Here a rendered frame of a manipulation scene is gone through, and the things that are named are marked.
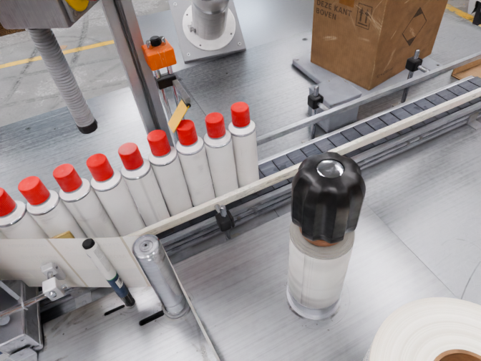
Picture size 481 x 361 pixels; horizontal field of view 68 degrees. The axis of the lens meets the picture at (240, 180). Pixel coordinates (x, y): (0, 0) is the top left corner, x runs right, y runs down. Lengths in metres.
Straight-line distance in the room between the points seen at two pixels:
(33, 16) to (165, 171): 0.29
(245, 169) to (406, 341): 0.41
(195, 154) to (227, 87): 0.57
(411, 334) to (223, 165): 0.40
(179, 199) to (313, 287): 0.31
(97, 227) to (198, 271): 0.20
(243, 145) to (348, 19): 0.56
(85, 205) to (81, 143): 0.49
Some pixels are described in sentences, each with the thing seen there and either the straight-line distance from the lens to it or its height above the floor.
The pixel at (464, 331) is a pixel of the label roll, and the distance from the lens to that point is 0.51.
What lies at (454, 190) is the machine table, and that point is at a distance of 0.92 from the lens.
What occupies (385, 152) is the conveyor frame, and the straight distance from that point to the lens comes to 0.92.
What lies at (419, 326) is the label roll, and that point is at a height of 1.02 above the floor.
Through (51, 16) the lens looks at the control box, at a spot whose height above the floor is 1.30.
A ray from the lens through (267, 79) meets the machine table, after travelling 1.21.
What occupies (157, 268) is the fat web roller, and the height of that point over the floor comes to 1.03.
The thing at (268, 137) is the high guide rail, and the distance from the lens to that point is 0.77.
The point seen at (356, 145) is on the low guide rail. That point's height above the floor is 0.91.
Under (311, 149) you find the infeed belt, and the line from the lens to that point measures 0.86.
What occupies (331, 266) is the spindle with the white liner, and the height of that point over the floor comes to 1.04.
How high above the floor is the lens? 1.46
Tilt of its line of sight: 47 degrees down
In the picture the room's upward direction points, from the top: 7 degrees counter-clockwise
